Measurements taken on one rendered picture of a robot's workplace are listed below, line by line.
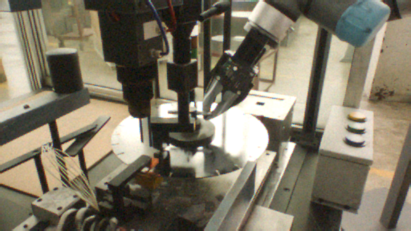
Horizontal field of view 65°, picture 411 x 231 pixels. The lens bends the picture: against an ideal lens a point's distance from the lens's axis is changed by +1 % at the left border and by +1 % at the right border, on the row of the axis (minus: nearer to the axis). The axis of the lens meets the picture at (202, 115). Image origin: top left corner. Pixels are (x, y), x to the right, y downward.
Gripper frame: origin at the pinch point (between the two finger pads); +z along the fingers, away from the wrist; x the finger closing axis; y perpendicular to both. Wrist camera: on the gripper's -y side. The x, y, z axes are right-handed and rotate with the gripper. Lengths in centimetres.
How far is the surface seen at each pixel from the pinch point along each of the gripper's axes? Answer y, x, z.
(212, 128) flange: 0.8, 2.5, 1.9
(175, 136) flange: 6.1, -2.5, 6.1
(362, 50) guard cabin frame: -34, 23, -29
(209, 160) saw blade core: 11.1, 5.7, 3.6
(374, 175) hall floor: -156, 104, 20
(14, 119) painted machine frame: 22.4, -24.5, 13.0
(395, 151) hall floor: -193, 119, 3
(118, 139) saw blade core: 8.5, -11.7, 13.1
